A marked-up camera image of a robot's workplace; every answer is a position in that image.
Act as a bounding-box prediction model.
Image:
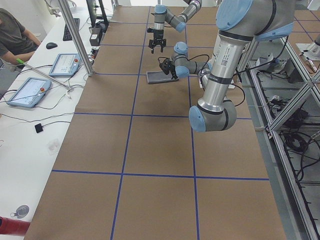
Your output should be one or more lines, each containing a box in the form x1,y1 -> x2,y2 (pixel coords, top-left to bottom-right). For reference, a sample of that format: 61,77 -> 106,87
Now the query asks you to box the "seated person in grey shirt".
0,8 -> 41,66

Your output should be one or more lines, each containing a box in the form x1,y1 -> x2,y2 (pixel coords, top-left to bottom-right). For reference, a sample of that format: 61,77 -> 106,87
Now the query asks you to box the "far teach pendant tablet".
49,53 -> 81,78

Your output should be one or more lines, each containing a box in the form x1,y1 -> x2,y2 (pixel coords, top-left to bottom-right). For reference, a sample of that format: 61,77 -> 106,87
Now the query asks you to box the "red cylinder object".
0,216 -> 31,237

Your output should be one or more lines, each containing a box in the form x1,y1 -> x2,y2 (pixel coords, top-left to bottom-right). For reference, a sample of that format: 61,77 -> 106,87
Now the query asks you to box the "aluminium side frame rail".
246,14 -> 320,240

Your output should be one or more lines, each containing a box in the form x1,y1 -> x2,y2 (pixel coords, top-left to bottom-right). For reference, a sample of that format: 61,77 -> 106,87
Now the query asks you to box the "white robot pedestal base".
199,35 -> 257,89

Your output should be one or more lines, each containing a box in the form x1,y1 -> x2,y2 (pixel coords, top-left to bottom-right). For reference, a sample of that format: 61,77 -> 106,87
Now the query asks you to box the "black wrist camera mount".
147,27 -> 156,33
157,56 -> 171,75

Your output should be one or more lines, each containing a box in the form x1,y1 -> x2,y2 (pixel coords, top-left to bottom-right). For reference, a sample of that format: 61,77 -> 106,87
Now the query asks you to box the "pink and grey towel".
146,71 -> 180,85

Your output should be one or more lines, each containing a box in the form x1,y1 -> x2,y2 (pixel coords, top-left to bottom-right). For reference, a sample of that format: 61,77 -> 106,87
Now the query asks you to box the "black computer mouse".
46,42 -> 58,50

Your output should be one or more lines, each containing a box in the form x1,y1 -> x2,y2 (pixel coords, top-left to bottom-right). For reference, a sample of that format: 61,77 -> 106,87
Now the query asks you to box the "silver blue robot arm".
171,0 -> 296,132
147,0 -> 202,54

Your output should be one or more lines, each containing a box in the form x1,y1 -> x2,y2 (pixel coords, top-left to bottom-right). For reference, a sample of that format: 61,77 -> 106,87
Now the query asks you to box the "teach pendant tablet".
6,77 -> 52,108
49,53 -> 81,78

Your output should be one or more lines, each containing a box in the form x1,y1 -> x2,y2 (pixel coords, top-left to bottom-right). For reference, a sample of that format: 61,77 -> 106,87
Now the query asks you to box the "aluminium frame post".
58,0 -> 94,77

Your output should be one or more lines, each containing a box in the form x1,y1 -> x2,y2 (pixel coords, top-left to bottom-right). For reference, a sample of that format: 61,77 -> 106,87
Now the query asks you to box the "black keyboard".
62,17 -> 81,42

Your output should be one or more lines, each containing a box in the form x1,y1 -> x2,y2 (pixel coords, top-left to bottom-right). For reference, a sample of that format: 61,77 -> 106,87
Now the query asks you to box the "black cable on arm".
186,54 -> 247,107

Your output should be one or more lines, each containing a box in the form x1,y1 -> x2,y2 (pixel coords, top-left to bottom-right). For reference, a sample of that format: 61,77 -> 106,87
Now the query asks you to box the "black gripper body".
167,62 -> 177,77
148,29 -> 167,48

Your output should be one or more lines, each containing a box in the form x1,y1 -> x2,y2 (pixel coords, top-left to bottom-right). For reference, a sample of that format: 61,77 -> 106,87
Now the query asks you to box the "small black square puck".
34,123 -> 44,134

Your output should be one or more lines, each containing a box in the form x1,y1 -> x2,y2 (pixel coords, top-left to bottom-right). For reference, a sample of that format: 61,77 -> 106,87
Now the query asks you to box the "near teach pendant tablet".
6,77 -> 52,108

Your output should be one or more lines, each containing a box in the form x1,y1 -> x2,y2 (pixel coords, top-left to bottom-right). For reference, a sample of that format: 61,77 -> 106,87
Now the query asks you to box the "thin metal rod green tip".
16,58 -> 71,90

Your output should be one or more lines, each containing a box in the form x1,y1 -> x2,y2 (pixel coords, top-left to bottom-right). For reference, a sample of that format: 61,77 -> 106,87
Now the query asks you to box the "black monitor with stand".
86,0 -> 109,28

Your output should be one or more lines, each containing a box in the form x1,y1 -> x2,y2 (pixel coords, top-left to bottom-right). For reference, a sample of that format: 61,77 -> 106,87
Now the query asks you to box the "small black box device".
89,27 -> 103,47

